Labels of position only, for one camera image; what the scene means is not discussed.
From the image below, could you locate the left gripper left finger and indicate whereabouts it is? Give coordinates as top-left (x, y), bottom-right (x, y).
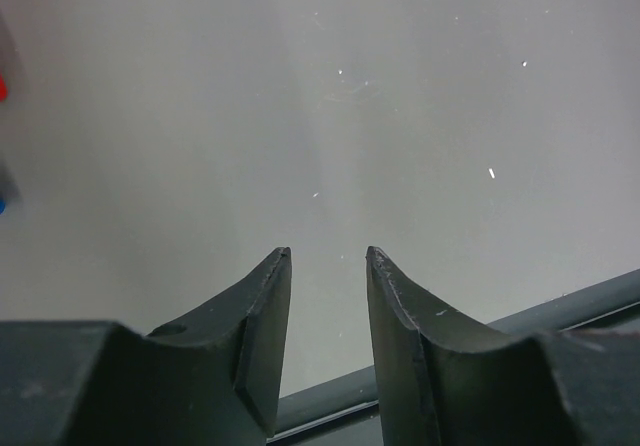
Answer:
top-left (144, 247), bottom-right (292, 445)

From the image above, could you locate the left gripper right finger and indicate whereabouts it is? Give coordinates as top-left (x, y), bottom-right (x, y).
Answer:
top-left (366, 246), bottom-right (540, 445)

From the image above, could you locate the red plastic bin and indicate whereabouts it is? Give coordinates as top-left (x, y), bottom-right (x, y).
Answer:
top-left (0, 75), bottom-right (9, 102)

